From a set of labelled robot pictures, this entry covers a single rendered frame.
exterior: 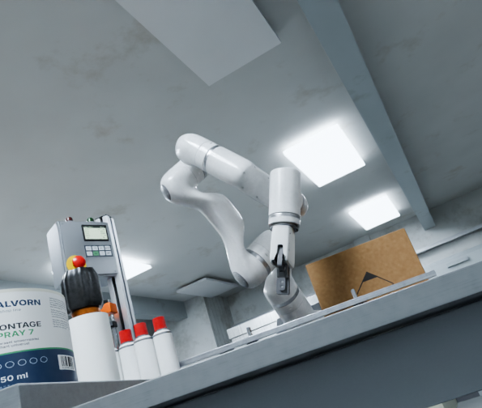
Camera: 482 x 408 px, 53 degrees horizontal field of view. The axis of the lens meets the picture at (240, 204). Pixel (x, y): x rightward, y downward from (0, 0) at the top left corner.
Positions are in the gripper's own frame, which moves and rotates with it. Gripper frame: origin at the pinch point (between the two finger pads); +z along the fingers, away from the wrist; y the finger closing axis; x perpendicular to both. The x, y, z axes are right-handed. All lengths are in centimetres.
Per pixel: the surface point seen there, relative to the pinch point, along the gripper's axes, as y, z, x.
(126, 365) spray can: 1.5, 20.8, -40.6
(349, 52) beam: -165, -187, 11
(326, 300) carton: -18.1, 0.9, 8.8
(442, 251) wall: -761, -189, 130
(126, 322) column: -13, 9, -50
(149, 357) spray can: 2.0, 18.6, -34.1
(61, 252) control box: 1, -10, -67
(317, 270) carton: -18.0, -7.6, 6.3
